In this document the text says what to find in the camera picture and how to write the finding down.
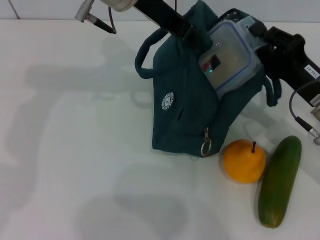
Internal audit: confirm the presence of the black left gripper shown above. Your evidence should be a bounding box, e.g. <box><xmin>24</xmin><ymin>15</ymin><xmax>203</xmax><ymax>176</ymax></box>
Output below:
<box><xmin>132</xmin><ymin>0</ymin><xmax>214</xmax><ymax>49</ymax></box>

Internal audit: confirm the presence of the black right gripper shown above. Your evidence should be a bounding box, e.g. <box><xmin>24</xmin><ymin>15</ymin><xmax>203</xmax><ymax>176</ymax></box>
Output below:
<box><xmin>248</xmin><ymin>21</ymin><xmax>320</xmax><ymax>101</ymax></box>

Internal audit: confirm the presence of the clear plastic box blue rim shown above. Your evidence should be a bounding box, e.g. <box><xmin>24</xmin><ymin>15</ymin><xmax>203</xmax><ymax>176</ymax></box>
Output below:
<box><xmin>198</xmin><ymin>14</ymin><xmax>265</xmax><ymax>100</ymax></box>

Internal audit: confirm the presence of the teal fabric lunch bag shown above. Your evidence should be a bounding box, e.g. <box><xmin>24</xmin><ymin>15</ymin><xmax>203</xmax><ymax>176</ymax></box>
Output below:
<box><xmin>134</xmin><ymin>0</ymin><xmax>283</xmax><ymax>158</ymax></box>

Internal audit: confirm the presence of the orange pear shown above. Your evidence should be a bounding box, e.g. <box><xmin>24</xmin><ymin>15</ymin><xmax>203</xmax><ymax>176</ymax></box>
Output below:
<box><xmin>223</xmin><ymin>139</ymin><xmax>267</xmax><ymax>184</ymax></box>

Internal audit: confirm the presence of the green cucumber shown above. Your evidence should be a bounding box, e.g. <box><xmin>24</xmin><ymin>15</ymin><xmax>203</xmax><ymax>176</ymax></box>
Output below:
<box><xmin>257</xmin><ymin>135</ymin><xmax>303</xmax><ymax>229</ymax></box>

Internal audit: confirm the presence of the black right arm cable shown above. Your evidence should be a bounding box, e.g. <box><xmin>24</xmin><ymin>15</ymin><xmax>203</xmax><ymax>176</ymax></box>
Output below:
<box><xmin>289</xmin><ymin>82</ymin><xmax>320</xmax><ymax>146</ymax></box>

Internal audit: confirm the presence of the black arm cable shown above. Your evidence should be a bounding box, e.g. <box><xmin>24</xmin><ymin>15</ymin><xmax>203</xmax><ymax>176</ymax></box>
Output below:
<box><xmin>289</xmin><ymin>82</ymin><xmax>320</xmax><ymax>146</ymax></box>
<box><xmin>74</xmin><ymin>0</ymin><xmax>118</xmax><ymax>35</ymax></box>

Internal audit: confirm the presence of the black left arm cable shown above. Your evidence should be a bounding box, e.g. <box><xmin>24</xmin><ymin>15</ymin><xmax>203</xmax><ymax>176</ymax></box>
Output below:
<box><xmin>74</xmin><ymin>0</ymin><xmax>118</xmax><ymax>35</ymax></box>

